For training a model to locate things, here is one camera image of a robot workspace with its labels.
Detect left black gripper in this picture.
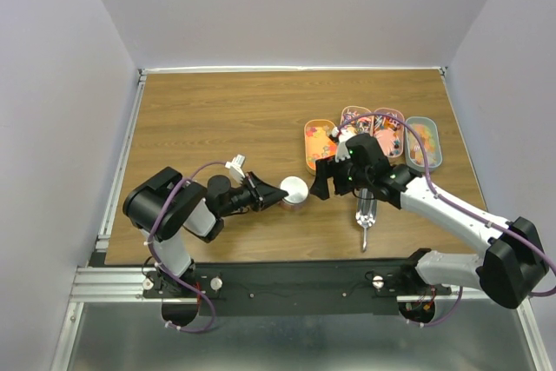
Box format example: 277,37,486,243
219,171,288,218

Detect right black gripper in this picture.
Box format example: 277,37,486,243
308,152,372,199

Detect orange tray star candies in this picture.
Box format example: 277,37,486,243
303,119,337,176

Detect clear glass jar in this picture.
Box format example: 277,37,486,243
281,199,307,211

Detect beige tray swirl lollipops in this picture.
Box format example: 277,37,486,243
341,105,374,136

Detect silver metal scoop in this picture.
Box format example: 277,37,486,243
354,189,378,253

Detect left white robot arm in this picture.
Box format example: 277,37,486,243
122,162,288,297

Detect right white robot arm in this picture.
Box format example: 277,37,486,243
310,134,549,309

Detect blue tray popsicle candies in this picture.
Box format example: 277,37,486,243
405,116,443,172

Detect pink tray round lollipops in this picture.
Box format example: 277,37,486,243
373,108,405,159

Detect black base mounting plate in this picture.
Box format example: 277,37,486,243
142,260,461,318

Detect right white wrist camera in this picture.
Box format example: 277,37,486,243
334,129,356,162

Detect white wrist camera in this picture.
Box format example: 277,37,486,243
225,154,246,183
334,129,356,162

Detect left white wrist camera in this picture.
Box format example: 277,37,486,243
225,154,246,183

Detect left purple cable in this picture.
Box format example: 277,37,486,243
147,161,231,333

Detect purple cable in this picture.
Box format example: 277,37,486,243
332,112,556,328
147,161,231,333

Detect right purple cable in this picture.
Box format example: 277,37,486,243
332,112,556,328

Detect aluminium frame rail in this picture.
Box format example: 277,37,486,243
69,267,196,304

